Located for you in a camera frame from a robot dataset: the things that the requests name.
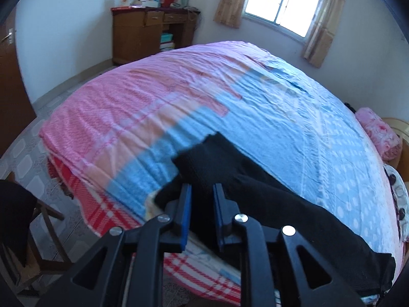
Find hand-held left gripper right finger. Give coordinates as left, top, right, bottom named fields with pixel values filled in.
left=213, top=183, right=365, bottom=307

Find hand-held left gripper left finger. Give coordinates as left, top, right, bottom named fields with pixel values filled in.
left=37, top=183, right=192, bottom=307

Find black pants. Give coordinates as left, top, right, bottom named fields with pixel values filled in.
left=155, top=132, right=397, bottom=295

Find red plaid blanket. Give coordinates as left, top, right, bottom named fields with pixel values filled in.
left=47, top=155, right=242, bottom=306

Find bed with pink-blue cover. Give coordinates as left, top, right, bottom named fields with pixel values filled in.
left=39, top=40, right=402, bottom=282

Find wooden chair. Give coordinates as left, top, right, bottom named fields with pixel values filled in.
left=0, top=171, right=73, bottom=296

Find stack of books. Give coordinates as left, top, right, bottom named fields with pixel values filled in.
left=159, top=32, right=176, bottom=51

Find white patterned pillow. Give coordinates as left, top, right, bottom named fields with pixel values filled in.
left=383, top=163, right=409, bottom=242

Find pink floral pillow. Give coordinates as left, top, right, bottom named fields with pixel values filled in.
left=355, top=107, right=403, bottom=162

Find wooden desk cabinet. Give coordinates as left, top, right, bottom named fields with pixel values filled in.
left=110, top=6, right=201, bottom=66

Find wooden headboard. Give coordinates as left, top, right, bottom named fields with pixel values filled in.
left=382, top=117, right=409, bottom=180

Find beige floral curtain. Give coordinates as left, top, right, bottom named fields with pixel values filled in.
left=213, top=0, right=256, bottom=29
left=302, top=0, right=349, bottom=68

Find wooden door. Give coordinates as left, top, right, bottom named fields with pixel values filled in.
left=0, top=6, right=37, bottom=159

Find window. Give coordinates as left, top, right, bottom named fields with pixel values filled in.
left=242, top=0, right=331, bottom=40

